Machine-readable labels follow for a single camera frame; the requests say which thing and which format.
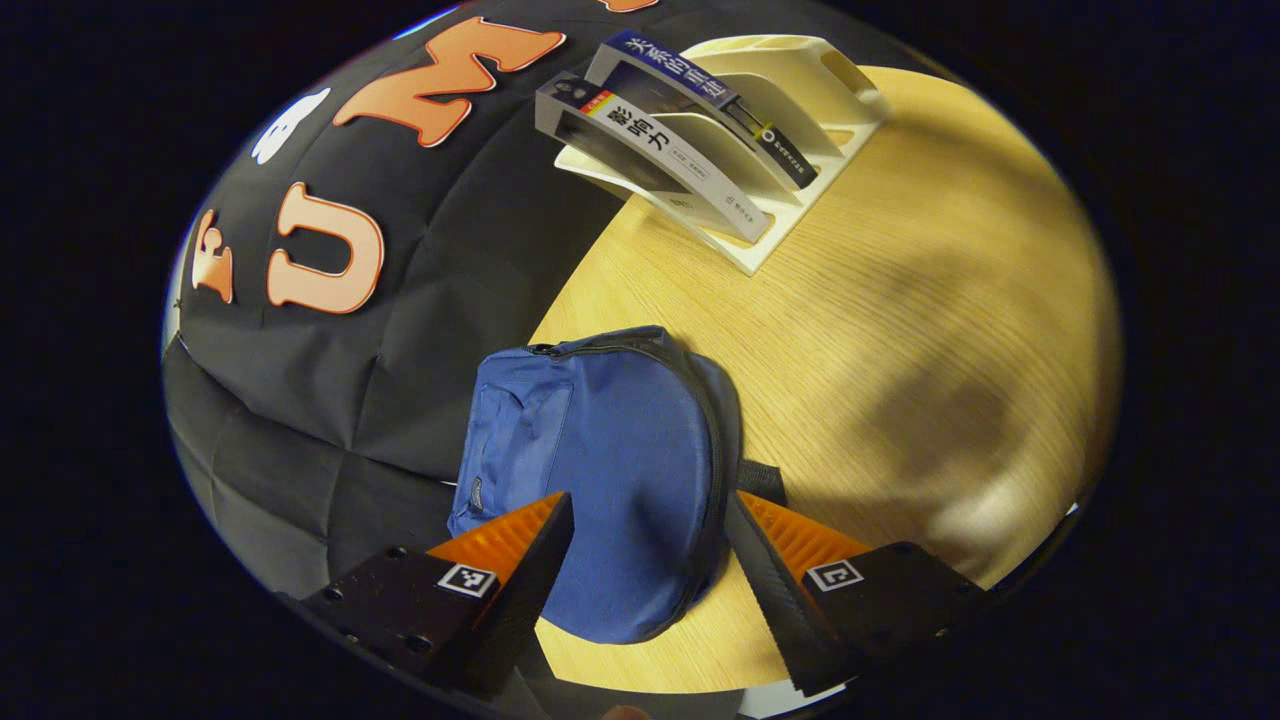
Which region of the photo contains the grey white-spine book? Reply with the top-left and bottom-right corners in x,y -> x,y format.
534,72 -> 773,244

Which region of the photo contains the black backdrop cloth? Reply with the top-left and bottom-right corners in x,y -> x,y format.
160,0 -> 906,601

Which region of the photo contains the white bookshelf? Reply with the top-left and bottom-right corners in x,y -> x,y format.
553,33 -> 891,278

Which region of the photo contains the blue schoolbag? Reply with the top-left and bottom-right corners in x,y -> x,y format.
447,325 -> 788,646

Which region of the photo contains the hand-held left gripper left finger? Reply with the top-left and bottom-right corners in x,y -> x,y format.
298,490 -> 577,701

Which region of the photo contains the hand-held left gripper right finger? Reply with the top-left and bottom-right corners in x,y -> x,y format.
724,488 -> 993,698

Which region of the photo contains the blue-spine book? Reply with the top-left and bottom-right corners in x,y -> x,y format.
585,28 -> 819,191

